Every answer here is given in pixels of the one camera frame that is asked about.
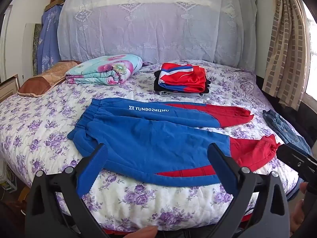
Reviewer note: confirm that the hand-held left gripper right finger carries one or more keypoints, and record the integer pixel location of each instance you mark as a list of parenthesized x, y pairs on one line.
[(223, 168)]

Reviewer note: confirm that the red folded jersey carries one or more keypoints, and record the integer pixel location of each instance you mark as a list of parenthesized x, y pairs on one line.
[(184, 75)]

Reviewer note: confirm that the floral folded quilt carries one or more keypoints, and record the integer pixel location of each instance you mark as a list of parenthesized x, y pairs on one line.
[(106, 69)]

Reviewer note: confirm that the white lace headboard cover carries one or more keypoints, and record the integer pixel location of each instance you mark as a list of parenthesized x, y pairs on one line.
[(148, 24)]

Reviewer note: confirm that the window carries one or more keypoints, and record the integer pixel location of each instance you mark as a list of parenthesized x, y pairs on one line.
[(311, 54)]

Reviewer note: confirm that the blue and red pants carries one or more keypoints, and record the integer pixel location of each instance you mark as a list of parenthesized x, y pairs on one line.
[(148, 138)]

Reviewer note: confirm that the blue printed hanging cloth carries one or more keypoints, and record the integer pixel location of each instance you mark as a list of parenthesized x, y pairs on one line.
[(48, 39)]

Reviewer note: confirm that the person's right hand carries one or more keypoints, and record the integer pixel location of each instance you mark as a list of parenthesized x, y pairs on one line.
[(298, 215)]

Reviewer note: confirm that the beige checked curtain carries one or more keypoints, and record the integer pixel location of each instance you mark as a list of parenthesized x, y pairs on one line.
[(284, 44)]

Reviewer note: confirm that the blue denim jeans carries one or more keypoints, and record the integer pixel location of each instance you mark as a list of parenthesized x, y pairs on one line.
[(284, 126)]

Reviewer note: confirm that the grey folded garment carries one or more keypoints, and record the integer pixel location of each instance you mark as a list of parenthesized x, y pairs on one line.
[(180, 94)]

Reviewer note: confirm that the marbled picture panel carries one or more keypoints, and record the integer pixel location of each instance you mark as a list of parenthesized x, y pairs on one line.
[(33, 47)]

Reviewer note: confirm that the purple floral bed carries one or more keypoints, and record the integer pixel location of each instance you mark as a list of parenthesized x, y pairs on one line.
[(39, 126)]

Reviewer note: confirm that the person's left hand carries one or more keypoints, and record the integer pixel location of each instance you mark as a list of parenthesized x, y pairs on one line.
[(142, 232)]

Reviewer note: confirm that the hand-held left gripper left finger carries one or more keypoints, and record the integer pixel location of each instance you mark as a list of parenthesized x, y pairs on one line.
[(92, 168)]

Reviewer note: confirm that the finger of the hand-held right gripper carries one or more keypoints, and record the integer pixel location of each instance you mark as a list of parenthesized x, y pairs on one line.
[(294, 160)]

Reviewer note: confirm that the brown pillow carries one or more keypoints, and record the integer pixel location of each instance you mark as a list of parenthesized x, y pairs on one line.
[(47, 79)]

